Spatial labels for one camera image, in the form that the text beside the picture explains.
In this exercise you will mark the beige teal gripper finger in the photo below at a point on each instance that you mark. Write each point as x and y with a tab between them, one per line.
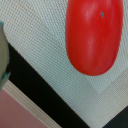
4	57

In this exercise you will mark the red tomato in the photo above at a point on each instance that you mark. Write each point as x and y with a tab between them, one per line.
93	32

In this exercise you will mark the pink wooden board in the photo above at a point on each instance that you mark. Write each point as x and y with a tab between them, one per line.
18	111

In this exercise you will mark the beige woven placemat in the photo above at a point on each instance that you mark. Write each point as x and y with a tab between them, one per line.
35	28

